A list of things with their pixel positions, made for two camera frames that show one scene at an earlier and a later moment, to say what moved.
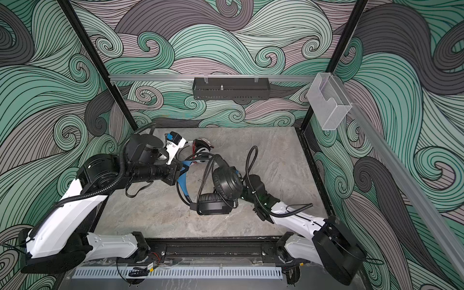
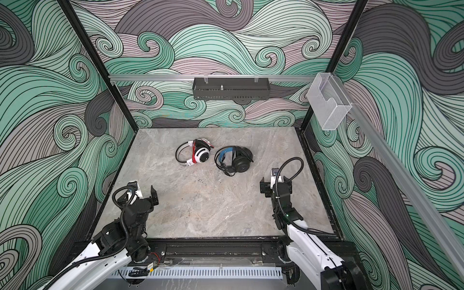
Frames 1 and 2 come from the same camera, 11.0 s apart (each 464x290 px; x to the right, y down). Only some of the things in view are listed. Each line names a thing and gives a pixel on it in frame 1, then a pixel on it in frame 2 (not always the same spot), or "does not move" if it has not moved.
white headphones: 200,148 does not move
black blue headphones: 228,186 -> 231,159
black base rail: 214,250 does not move
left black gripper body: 161,171 -> 155,201
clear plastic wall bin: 329,101 does not move
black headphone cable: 213,157 -> 225,173
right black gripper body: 246,196 -> 270,193
